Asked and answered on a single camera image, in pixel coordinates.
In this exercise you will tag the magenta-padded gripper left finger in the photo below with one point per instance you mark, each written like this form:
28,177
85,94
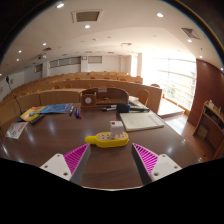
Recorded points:
61,166

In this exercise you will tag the red marker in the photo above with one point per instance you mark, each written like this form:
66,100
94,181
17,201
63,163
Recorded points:
80,114

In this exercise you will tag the yellow power strip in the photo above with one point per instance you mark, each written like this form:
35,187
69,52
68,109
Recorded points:
106,141

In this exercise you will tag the blue book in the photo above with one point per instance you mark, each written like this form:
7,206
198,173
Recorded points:
56,108

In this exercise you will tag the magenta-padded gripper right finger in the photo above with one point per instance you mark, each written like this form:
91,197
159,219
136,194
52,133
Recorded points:
160,166

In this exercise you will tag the group of ceiling lights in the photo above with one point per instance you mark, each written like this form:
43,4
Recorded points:
60,5

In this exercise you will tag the blue marker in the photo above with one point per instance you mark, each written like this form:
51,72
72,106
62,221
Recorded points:
71,110
77,112

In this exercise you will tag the black pen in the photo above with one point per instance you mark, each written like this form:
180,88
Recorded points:
108,108

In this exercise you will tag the square ceiling air vent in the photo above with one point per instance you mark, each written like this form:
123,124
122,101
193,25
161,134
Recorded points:
87,16

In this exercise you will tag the wooden desk organizer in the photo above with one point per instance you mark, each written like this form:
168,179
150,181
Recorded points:
105,98

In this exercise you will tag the group of wooden chairs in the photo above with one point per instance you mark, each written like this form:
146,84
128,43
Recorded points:
66,86

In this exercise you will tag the grilled ceiling air vent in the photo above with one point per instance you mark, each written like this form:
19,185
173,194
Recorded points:
190,33

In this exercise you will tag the wooden chair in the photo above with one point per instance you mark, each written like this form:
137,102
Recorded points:
143,96

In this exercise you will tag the wooden shelf unit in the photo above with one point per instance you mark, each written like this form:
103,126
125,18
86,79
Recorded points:
210,130

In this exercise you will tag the black board eraser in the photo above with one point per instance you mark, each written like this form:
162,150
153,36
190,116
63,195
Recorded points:
37,119

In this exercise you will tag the white notebook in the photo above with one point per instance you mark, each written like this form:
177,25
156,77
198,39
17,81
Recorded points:
141,121

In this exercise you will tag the ceiling projector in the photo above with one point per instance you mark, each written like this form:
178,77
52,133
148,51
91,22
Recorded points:
42,56

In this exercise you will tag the yellow book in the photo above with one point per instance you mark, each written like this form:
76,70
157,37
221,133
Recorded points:
31,114

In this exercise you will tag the black handheld microphone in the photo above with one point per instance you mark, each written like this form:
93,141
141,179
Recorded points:
123,107

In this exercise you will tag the white and red leaflet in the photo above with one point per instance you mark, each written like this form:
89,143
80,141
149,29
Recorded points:
16,130

